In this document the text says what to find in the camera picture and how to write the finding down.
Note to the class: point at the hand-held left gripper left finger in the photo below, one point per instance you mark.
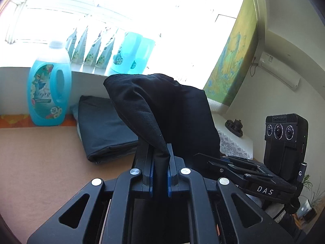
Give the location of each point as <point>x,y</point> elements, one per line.
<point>151,175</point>

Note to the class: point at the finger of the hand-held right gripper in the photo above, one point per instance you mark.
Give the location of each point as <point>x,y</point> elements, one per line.
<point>243,171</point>
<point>233,160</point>

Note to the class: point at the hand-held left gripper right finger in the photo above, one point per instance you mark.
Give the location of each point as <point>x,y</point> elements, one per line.
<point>169,183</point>

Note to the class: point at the black pants with pink waistband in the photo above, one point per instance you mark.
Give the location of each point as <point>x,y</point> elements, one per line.
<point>165,106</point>

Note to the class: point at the folded grey pants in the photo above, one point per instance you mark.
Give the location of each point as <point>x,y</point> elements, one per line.
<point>109,160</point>

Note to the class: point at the folded black pants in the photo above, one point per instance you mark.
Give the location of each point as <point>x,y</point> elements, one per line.
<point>101,127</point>

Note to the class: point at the white lace cloth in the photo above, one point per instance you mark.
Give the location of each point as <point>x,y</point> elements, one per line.
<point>233,144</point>

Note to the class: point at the dark figurine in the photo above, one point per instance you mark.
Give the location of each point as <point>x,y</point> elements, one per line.
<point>234,127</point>

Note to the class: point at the green houseplant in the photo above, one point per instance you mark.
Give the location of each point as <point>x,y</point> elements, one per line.
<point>306,181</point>

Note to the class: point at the white air conditioner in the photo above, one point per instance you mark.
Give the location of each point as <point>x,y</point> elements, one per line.
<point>279,72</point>

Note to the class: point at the pink blanket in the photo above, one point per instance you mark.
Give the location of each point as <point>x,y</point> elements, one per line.
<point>50,170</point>

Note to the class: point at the blue detergent bottle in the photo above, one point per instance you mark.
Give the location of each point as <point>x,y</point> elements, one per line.
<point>124,56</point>
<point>146,56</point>
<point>43,101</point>

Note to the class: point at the row of teal refill pouches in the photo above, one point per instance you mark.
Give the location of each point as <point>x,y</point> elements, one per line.
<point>83,53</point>

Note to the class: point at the orange floral tablecloth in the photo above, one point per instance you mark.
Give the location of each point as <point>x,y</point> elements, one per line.
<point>15,119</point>

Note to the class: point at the window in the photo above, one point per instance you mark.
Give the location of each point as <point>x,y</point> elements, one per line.
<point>152,5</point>

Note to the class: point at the wall map poster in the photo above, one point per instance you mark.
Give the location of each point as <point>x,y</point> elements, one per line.
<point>236,56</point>

